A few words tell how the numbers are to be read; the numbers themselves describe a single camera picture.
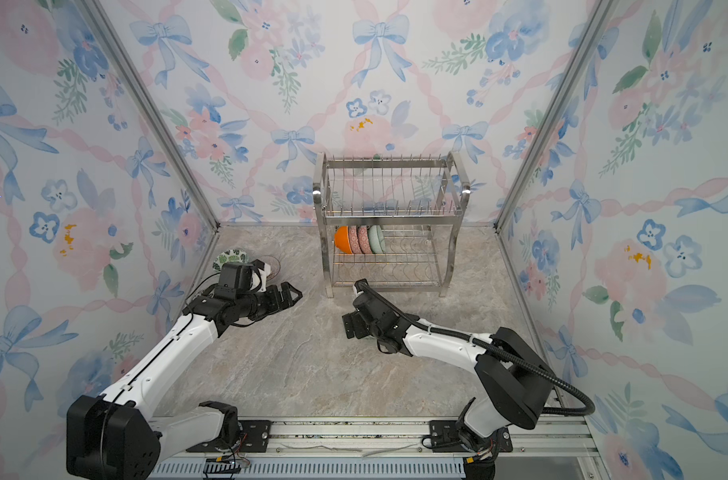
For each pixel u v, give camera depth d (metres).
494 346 0.47
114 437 0.39
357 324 0.77
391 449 0.73
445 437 0.73
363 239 1.00
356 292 0.78
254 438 0.74
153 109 0.86
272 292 0.72
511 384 0.43
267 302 0.72
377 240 1.00
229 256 1.06
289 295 0.74
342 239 1.01
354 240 1.00
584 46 0.74
